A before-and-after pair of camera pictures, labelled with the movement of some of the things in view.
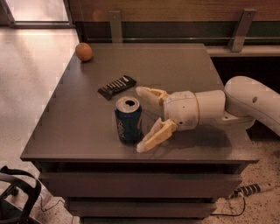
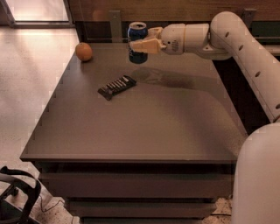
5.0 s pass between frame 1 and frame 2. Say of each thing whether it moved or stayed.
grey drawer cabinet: stayed
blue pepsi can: moved
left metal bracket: stayed
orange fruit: stayed
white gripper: moved
